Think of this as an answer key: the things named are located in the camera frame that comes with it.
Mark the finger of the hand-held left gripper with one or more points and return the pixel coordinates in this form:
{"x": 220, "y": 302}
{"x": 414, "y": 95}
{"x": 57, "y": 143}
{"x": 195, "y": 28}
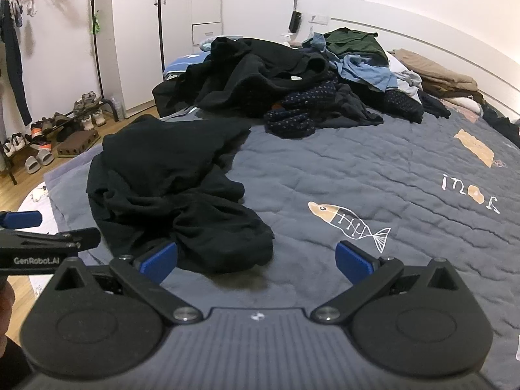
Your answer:
{"x": 83, "y": 239}
{"x": 22, "y": 219}

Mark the small black garment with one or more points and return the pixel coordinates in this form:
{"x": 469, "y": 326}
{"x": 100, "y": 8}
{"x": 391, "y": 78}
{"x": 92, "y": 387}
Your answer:
{"x": 434, "y": 105}

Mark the black shoe rack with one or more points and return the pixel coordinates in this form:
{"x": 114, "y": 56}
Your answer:
{"x": 109, "y": 103}

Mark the hanging dark trousers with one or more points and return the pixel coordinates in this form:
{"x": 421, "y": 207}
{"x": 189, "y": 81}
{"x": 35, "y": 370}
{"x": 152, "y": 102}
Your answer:
{"x": 14, "y": 61}

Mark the white pillow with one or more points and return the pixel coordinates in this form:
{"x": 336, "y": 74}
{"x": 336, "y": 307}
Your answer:
{"x": 463, "y": 105}

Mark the white quilted sheet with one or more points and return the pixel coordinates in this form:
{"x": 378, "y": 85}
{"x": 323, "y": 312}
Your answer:
{"x": 44, "y": 211}

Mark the blue white cloth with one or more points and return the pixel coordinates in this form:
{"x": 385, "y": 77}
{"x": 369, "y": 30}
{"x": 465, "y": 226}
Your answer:
{"x": 183, "y": 63}

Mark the black pole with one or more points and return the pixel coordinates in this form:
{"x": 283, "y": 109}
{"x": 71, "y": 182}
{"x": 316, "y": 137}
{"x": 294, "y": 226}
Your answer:
{"x": 161, "y": 16}

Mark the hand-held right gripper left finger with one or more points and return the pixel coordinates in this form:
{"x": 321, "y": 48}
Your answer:
{"x": 160, "y": 262}

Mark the green hanging toy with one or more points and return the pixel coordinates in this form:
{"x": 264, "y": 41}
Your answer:
{"x": 96, "y": 23}

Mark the light blue shirt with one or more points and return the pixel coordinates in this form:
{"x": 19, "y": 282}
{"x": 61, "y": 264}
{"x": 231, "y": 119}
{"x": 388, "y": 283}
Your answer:
{"x": 365, "y": 73}

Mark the black crumpled garment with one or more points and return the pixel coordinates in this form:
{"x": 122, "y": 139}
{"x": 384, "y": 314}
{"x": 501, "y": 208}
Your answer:
{"x": 501, "y": 126}

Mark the black t-shirt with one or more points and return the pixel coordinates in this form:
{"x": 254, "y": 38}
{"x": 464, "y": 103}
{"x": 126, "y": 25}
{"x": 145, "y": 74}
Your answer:
{"x": 162, "y": 178}

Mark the black clothes rack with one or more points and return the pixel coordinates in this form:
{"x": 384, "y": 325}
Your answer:
{"x": 96, "y": 57}

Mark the tan folded garment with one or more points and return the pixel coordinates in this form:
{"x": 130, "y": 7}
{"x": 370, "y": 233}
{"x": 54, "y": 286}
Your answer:
{"x": 434, "y": 71}

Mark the brown cardboard box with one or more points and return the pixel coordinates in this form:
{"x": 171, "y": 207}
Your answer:
{"x": 77, "y": 144}

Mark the blue denim garment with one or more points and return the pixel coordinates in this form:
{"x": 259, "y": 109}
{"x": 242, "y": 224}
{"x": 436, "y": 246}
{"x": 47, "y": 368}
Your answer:
{"x": 317, "y": 42}

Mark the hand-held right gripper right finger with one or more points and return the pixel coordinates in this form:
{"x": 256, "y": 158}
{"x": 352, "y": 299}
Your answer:
{"x": 353, "y": 262}

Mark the dark grey garment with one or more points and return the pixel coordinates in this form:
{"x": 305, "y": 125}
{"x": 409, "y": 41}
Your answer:
{"x": 349, "y": 109}

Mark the navy dotted garment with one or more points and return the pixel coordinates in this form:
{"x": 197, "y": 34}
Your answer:
{"x": 292, "y": 124}
{"x": 400, "y": 105}

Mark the white wall socket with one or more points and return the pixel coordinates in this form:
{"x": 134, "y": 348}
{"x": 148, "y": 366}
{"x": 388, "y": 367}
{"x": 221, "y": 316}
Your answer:
{"x": 319, "y": 18}

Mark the pile of unfolded clothes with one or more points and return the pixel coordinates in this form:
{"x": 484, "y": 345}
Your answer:
{"x": 243, "y": 73}
{"x": 447, "y": 28}

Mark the grey slipper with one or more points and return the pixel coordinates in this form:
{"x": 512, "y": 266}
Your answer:
{"x": 32, "y": 166}
{"x": 45, "y": 156}

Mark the grey quilted bedspread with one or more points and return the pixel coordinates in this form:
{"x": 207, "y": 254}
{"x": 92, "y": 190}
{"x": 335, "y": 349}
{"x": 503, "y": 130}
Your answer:
{"x": 345, "y": 170}

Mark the black hairbrush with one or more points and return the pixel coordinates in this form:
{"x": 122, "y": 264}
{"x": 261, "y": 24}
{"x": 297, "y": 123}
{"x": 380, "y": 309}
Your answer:
{"x": 295, "y": 21}

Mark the green shirt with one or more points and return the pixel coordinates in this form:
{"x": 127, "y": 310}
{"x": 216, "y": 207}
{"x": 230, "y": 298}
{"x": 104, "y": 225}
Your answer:
{"x": 357, "y": 42}

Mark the white grey shirt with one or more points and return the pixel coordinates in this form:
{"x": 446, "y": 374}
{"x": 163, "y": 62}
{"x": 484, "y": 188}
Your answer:
{"x": 404, "y": 79}

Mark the white wardrobe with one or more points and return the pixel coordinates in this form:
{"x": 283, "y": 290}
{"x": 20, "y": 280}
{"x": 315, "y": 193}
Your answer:
{"x": 138, "y": 40}

